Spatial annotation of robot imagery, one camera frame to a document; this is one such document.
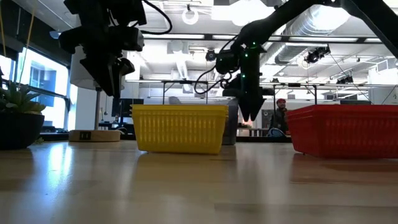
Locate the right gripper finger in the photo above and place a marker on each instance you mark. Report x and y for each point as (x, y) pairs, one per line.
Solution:
(257, 105)
(245, 107)

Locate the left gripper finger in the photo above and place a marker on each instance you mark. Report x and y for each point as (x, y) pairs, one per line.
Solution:
(107, 77)
(126, 68)

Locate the red slotted plastic basket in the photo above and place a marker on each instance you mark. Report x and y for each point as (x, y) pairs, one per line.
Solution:
(342, 109)
(342, 137)

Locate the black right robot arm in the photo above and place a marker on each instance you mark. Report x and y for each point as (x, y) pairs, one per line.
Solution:
(267, 26)

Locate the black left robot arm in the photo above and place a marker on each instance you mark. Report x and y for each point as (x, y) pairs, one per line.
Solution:
(102, 12)

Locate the translucent grey plastic bin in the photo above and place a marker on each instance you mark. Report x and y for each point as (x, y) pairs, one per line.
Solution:
(231, 124)

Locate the person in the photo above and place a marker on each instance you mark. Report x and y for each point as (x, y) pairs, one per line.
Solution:
(280, 118)

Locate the black computer monitor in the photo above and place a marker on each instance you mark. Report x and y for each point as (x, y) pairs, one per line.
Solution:
(127, 107)

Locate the ceiling light fixture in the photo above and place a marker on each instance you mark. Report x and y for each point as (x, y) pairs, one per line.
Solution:
(54, 34)

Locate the long ceiling light bar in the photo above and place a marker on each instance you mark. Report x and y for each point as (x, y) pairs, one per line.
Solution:
(174, 36)

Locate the white lamp with wooden base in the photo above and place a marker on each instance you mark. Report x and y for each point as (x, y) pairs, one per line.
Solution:
(93, 136)

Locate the black ceiling spotlight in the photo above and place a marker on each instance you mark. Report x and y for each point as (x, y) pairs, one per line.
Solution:
(315, 56)

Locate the black plant pot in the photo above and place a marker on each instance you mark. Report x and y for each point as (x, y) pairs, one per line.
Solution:
(18, 130)

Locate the white machine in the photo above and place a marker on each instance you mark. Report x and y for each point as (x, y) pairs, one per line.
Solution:
(382, 95)

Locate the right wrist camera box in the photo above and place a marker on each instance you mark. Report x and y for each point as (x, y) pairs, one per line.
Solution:
(227, 62)

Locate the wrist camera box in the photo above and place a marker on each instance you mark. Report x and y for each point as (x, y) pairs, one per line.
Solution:
(133, 39)
(227, 62)

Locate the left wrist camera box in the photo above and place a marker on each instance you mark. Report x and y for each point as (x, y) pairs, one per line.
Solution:
(133, 39)

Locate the black overhead camera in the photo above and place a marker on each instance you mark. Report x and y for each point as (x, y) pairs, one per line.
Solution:
(211, 55)

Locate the black metal workstation frame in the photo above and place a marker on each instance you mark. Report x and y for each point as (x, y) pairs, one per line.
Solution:
(295, 84)
(186, 81)

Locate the silver ventilation duct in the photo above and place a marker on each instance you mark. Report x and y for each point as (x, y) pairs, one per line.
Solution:
(317, 21)

